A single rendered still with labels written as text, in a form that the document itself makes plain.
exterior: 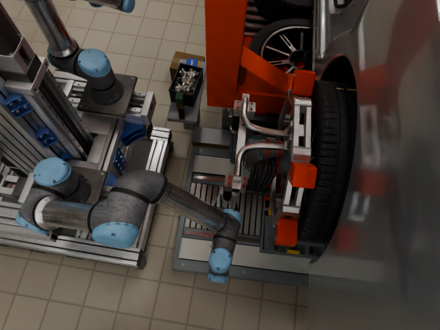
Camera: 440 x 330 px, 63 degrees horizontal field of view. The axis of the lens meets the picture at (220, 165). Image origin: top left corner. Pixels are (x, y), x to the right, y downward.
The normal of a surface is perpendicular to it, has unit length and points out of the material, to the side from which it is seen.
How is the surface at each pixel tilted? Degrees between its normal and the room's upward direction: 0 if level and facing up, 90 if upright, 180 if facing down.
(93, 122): 0
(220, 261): 0
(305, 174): 35
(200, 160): 0
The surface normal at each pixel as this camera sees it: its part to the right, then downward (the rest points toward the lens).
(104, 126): 0.02, -0.40
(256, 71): 0.60, -0.26
